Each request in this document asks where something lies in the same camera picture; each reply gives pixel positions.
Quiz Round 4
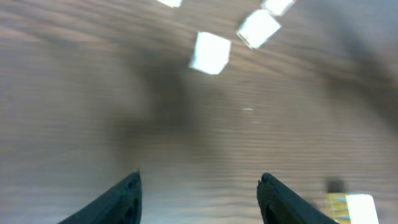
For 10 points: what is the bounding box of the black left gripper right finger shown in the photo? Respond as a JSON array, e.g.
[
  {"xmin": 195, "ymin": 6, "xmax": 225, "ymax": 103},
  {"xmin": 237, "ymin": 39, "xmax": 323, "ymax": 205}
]
[{"xmin": 257, "ymin": 173, "xmax": 337, "ymax": 224}]

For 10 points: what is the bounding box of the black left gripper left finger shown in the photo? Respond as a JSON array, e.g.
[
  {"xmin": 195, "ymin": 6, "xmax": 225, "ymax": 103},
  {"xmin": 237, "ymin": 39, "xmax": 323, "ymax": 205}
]
[{"xmin": 60, "ymin": 171, "xmax": 142, "ymax": 224}]

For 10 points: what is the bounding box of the wooden block letter I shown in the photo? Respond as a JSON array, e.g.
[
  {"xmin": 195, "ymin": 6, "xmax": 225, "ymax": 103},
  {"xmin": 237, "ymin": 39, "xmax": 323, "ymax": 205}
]
[{"xmin": 188, "ymin": 32, "xmax": 231, "ymax": 75}]

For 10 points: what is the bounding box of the wooden block red U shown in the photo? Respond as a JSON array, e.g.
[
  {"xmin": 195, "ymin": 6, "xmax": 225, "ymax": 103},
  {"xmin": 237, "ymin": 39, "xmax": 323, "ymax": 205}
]
[{"xmin": 261, "ymin": 0, "xmax": 297, "ymax": 17}]

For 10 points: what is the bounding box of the wooden block yellow W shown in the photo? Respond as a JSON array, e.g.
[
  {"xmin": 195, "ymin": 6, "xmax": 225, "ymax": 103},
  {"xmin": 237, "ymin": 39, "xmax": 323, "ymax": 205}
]
[{"xmin": 326, "ymin": 193, "xmax": 379, "ymax": 224}]

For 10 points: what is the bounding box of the wooden block letter L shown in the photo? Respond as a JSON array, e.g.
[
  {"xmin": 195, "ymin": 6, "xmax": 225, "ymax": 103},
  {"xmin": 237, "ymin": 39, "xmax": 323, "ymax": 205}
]
[{"xmin": 157, "ymin": 0, "xmax": 183, "ymax": 8}]

